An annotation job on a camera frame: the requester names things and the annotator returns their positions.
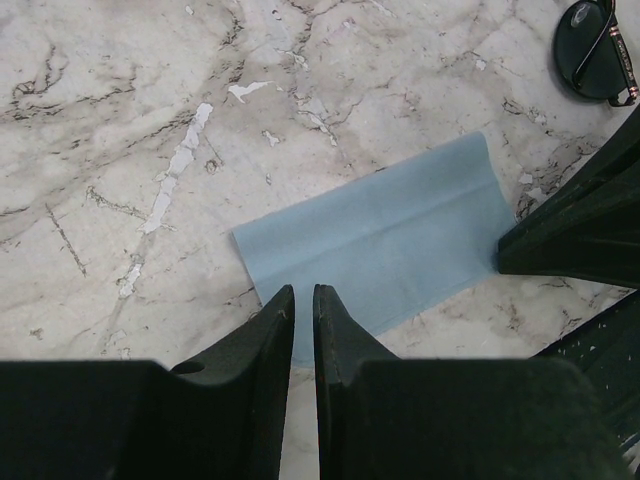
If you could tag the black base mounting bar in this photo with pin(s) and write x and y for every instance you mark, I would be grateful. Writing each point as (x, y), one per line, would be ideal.
(606, 350)

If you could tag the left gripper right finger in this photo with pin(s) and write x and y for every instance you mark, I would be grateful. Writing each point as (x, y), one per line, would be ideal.
(383, 417)

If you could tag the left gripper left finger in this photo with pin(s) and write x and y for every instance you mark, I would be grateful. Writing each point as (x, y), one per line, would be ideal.
(218, 415)

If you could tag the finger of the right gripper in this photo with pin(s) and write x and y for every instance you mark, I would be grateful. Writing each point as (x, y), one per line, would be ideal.
(589, 229)

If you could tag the black sunglasses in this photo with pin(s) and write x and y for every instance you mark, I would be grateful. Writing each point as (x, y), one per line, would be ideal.
(590, 55)

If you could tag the light blue cleaning cloth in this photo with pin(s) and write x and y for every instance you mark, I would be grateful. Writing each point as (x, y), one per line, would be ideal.
(393, 243)

